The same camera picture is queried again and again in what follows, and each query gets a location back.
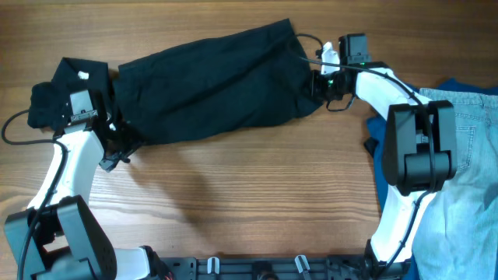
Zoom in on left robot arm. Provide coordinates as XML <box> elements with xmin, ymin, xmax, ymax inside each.
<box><xmin>5</xmin><ymin>90</ymin><xmax>167</xmax><ymax>279</ymax></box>

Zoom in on blue shirt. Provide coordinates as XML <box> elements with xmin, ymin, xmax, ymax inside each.
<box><xmin>363</xmin><ymin>77</ymin><xmax>498</xmax><ymax>280</ymax></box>

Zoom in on folded black polo shirt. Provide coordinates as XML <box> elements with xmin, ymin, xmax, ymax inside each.
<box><xmin>27</xmin><ymin>58</ymin><xmax>114</xmax><ymax>131</ymax></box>

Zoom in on right black cable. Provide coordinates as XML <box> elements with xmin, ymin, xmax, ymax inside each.
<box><xmin>293</xmin><ymin>33</ymin><xmax>439</xmax><ymax>277</ymax></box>

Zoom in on black cable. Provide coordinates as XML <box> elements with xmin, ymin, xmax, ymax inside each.
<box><xmin>0</xmin><ymin>109</ymin><xmax>71</xmax><ymax>280</ymax></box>
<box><xmin>293</xmin><ymin>33</ymin><xmax>439</xmax><ymax>277</ymax></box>

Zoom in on black shorts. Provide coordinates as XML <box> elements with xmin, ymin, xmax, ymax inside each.
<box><xmin>113</xmin><ymin>19</ymin><xmax>322</xmax><ymax>145</ymax></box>

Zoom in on light blue jeans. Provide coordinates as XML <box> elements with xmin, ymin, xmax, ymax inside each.
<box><xmin>412</xmin><ymin>88</ymin><xmax>497</xmax><ymax>279</ymax></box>

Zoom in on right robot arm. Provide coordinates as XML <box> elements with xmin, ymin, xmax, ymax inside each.
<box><xmin>311</xmin><ymin>33</ymin><xmax>457</xmax><ymax>279</ymax></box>

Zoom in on left black cable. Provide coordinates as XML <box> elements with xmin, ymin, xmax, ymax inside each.
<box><xmin>0</xmin><ymin>109</ymin><xmax>71</xmax><ymax>280</ymax></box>

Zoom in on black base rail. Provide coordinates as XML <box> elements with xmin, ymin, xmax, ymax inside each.
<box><xmin>161</xmin><ymin>254</ymin><xmax>369</xmax><ymax>280</ymax></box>

